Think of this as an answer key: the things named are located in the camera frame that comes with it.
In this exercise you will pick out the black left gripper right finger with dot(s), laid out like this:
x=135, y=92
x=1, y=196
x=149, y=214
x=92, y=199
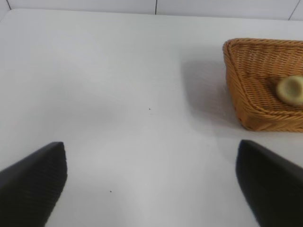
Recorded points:
x=272, y=184

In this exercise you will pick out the pale yellow egg yolk pastry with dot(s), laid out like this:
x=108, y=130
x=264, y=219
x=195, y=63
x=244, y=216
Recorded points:
x=291, y=91

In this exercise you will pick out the tan woven wicker basket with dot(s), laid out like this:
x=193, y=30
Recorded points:
x=251, y=78

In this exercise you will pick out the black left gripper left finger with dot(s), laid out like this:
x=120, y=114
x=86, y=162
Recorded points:
x=30, y=186

